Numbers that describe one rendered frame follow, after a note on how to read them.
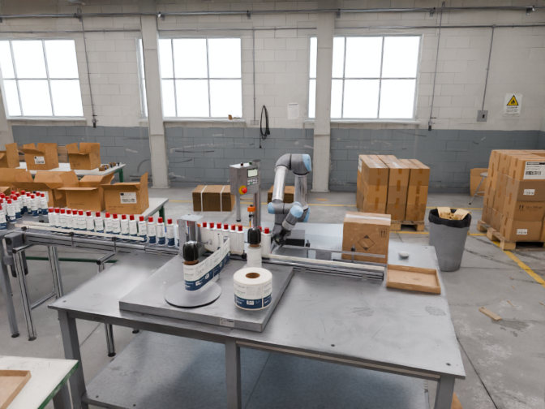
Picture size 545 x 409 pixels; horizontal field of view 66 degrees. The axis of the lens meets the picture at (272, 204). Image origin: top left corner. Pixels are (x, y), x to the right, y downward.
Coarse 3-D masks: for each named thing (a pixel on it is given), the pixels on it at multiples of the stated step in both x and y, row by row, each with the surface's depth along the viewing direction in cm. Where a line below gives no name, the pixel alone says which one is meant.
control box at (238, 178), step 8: (232, 168) 270; (240, 168) 266; (248, 168) 270; (232, 176) 272; (240, 176) 267; (256, 176) 276; (232, 184) 273; (240, 184) 269; (256, 184) 277; (232, 192) 275; (240, 192) 270; (248, 192) 274
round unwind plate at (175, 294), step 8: (168, 288) 232; (176, 288) 232; (184, 288) 232; (208, 288) 232; (216, 288) 232; (168, 296) 223; (176, 296) 223; (184, 296) 223; (192, 296) 223; (200, 296) 223; (208, 296) 223; (216, 296) 223; (176, 304) 215; (184, 304) 215; (192, 304) 215; (200, 304) 215
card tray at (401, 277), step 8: (392, 272) 265; (400, 272) 265; (408, 272) 265; (416, 272) 265; (424, 272) 264; (432, 272) 262; (392, 280) 254; (400, 280) 254; (408, 280) 254; (416, 280) 254; (424, 280) 254; (432, 280) 254; (400, 288) 244; (408, 288) 243; (416, 288) 242; (424, 288) 240; (432, 288) 239; (440, 288) 238
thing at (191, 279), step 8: (184, 248) 219; (192, 248) 217; (184, 256) 220; (192, 256) 218; (184, 264) 221; (192, 264) 221; (184, 272) 222; (192, 272) 220; (184, 280) 224; (192, 280) 222; (192, 288) 223; (200, 288) 227
